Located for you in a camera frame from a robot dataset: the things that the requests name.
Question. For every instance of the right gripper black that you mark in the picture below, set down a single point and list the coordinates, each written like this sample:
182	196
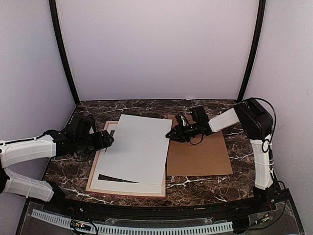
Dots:
179	134

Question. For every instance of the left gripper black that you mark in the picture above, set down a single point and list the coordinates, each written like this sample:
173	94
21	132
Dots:
100	145

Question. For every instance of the landscape photo print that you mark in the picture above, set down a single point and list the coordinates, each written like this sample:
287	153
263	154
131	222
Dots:
139	151

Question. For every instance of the pink wooden picture frame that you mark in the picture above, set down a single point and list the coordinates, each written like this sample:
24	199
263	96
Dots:
127	193

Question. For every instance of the brown cardboard backing board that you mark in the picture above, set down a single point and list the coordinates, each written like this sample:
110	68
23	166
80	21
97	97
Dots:
201	157

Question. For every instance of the white mat board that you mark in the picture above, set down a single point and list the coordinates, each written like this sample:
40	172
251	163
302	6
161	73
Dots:
127	187

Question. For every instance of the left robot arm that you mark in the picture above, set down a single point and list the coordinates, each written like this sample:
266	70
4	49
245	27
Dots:
80	135

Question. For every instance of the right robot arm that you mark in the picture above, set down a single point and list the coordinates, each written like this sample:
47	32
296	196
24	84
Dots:
257	123

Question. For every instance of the white slotted cable duct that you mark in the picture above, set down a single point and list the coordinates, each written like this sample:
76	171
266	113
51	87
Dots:
93	228

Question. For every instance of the black front rail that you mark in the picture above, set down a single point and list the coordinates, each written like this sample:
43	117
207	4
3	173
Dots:
230	211

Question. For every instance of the left black corner post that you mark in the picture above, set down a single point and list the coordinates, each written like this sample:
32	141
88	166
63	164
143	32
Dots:
62	50

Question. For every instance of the black corner post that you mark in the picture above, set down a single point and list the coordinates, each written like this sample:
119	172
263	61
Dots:
62	50
253	50

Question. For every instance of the right black corner post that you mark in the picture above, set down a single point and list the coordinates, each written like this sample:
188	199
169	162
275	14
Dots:
253	50

